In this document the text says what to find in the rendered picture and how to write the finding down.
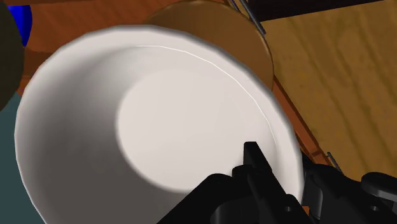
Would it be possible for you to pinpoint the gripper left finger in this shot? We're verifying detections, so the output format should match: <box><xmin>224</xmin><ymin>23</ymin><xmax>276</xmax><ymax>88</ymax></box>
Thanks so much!
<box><xmin>157</xmin><ymin>141</ymin><xmax>315</xmax><ymax>224</ymax></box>

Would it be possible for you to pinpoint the brown wooden round bowl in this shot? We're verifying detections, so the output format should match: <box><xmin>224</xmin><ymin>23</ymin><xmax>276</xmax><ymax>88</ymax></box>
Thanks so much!
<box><xmin>142</xmin><ymin>0</ymin><xmax>275</xmax><ymax>92</ymax></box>

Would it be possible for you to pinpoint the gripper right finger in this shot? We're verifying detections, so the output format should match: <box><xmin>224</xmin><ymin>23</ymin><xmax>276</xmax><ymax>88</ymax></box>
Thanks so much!
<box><xmin>301</xmin><ymin>151</ymin><xmax>397</xmax><ymax>224</ymax></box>

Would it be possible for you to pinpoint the dark olive round object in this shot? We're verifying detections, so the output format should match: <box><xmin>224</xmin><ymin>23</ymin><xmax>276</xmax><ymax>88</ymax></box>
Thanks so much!
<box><xmin>0</xmin><ymin>2</ymin><xmax>25</xmax><ymax>112</ymax></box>

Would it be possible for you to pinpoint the teal flat object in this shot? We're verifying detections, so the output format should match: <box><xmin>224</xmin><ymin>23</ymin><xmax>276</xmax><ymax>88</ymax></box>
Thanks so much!
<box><xmin>0</xmin><ymin>92</ymin><xmax>46</xmax><ymax>224</ymax></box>

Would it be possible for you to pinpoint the white bowl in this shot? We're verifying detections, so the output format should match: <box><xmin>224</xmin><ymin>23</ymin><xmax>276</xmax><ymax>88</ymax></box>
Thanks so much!
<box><xmin>13</xmin><ymin>24</ymin><xmax>305</xmax><ymax>224</ymax></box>

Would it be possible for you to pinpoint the blue round object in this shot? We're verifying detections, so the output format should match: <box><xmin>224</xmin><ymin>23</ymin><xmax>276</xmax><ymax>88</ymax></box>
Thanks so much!
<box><xmin>6</xmin><ymin>4</ymin><xmax>34</xmax><ymax>48</ymax></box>

